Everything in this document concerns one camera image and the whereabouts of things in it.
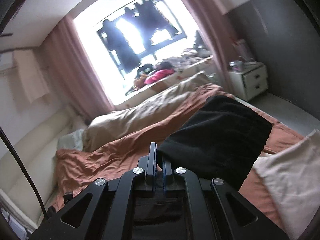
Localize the black button-up shirt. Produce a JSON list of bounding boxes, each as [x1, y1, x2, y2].
[[157, 95, 272, 190]]

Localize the beige duvet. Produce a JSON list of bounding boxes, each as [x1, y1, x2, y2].
[[82, 71, 210, 152]]

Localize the brown bed blanket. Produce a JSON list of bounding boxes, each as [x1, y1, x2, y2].
[[51, 84, 304, 228]]

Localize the light green pillow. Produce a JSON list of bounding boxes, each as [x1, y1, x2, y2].
[[57, 129, 84, 151]]

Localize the black plush toy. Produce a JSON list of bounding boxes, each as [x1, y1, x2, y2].
[[136, 63, 155, 78]]

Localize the cream padded headboard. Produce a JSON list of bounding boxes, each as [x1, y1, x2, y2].
[[1, 107, 87, 230]]

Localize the pink left curtain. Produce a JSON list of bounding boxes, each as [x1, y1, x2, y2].
[[41, 16, 114, 120]]

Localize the pink curtain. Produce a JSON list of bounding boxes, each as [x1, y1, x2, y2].
[[41, 16, 114, 120], [181, 0, 239, 93]]

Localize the cream cloth at bed corner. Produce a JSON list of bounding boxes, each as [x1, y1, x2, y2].
[[253, 130, 319, 239]]

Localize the white right nightstand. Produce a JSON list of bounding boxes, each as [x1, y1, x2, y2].
[[228, 62, 268, 102]]

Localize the beige hanging cloth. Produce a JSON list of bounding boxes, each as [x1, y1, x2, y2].
[[13, 50, 50, 103]]

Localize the hanging dark garments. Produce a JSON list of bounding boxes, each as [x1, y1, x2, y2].
[[97, 0, 187, 75]]

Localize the pink right curtain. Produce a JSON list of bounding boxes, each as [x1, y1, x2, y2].
[[181, 0, 239, 93]]

